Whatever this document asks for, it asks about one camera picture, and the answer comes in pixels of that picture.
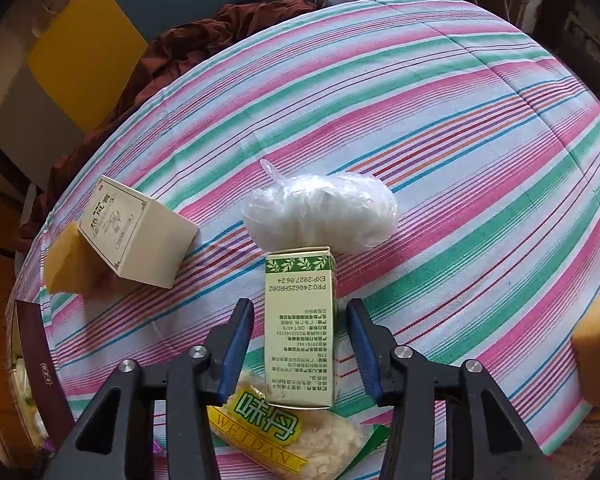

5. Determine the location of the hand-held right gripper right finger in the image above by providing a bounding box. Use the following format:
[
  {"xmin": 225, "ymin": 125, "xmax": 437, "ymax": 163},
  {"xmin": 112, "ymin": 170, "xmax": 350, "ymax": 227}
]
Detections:
[{"xmin": 346, "ymin": 298, "xmax": 556, "ymax": 480}]

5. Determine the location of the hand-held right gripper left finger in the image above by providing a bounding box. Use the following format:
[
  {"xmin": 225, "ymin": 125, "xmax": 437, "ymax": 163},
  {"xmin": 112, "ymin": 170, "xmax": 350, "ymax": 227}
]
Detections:
[{"xmin": 47, "ymin": 297, "xmax": 256, "ymax": 480}]

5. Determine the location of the green leaf print box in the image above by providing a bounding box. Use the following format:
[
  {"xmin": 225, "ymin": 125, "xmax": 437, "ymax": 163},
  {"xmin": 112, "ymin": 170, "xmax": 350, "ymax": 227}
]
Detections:
[{"xmin": 264, "ymin": 246, "xmax": 340, "ymax": 408}]

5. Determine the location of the yellow snack packet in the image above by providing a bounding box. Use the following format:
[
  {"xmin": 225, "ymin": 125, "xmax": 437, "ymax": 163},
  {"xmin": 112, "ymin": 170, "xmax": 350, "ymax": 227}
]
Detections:
[{"xmin": 207, "ymin": 366, "xmax": 391, "ymax": 480}]

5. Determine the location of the cream cardboard box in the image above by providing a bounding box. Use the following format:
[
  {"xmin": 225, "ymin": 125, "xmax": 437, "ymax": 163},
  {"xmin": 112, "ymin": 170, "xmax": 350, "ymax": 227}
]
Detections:
[{"xmin": 76, "ymin": 175, "xmax": 200, "ymax": 290}]

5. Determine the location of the dark red cardboard bin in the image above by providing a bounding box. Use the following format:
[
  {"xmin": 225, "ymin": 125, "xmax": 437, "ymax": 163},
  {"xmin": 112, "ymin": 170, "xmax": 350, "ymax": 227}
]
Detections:
[{"xmin": 2, "ymin": 297, "xmax": 77, "ymax": 456}]

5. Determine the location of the white plastic bag bundle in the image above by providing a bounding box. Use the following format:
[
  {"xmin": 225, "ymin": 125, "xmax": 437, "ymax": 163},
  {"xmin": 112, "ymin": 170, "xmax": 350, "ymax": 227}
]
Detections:
[{"xmin": 242, "ymin": 159, "xmax": 400, "ymax": 253}]

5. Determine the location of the striped bed sheet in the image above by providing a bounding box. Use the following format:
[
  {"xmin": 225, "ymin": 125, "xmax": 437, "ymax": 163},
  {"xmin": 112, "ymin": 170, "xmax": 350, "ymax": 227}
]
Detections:
[{"xmin": 10, "ymin": 0, "xmax": 600, "ymax": 480}]

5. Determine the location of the dark red blanket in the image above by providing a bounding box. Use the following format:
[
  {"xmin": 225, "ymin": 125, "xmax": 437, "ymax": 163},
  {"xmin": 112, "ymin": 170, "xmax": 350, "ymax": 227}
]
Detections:
[{"xmin": 17, "ymin": 0, "xmax": 321, "ymax": 241}]

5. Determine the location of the grey yellow blue headboard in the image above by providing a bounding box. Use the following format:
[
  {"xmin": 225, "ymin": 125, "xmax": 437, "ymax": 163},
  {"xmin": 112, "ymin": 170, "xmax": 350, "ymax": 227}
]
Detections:
[{"xmin": 0, "ymin": 0, "xmax": 253, "ymax": 136}]

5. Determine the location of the dark cluttered shelf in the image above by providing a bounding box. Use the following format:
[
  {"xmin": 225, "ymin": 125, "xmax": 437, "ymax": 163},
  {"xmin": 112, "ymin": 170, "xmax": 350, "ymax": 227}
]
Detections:
[{"xmin": 532, "ymin": 0, "xmax": 600, "ymax": 106}]

